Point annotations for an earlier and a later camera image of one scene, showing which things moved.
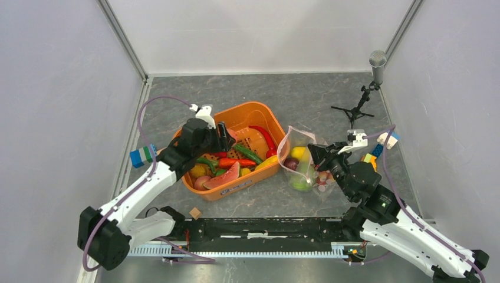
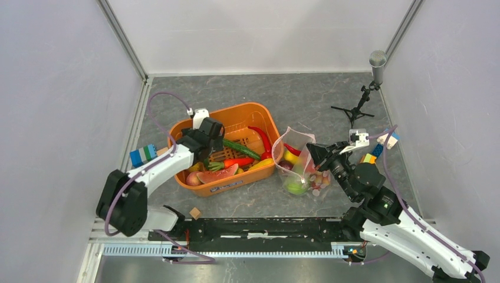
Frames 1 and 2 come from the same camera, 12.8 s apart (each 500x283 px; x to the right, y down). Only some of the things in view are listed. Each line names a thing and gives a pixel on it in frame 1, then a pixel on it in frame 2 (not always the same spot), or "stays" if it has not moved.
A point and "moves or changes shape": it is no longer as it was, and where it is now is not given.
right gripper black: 319,153 stays
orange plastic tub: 262,148 moves or changes shape
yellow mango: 301,153 to 289,157
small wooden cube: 195,213 stays
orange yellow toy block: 369,158 stays
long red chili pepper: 227,163 to 295,151
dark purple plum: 291,163 moves or changes shape
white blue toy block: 393,138 stays
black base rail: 263,236 stays
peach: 199,181 to 191,178
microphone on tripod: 377,60 stays
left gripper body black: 210,145 stays
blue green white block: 138,157 stays
